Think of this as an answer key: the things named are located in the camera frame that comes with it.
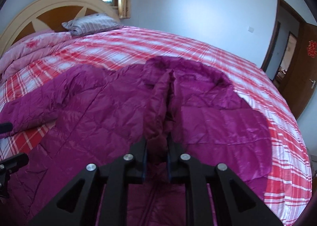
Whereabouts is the white wall switch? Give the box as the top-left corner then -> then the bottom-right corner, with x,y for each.
248,27 -> 254,33

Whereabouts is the brown door frame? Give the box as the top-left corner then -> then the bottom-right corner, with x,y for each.
261,0 -> 306,81

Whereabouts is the red double happiness sticker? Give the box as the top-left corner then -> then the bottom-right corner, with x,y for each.
306,40 -> 317,58

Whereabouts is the magenta quilted down jacket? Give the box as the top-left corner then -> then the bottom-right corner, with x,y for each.
1,57 -> 272,225

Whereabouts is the pink floral folded quilt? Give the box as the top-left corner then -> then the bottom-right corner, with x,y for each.
1,32 -> 72,84

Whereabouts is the silver door handle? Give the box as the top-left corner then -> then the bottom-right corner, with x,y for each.
309,79 -> 316,89

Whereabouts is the cream wooden headboard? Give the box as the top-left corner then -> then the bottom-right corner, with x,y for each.
1,0 -> 120,54

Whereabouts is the grey striped pillow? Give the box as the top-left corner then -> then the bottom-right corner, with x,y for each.
61,13 -> 123,36

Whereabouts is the brown wooden door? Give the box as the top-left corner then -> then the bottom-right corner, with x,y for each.
281,23 -> 316,119

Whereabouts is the red white plaid bedsheet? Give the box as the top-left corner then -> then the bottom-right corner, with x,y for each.
1,26 -> 312,225

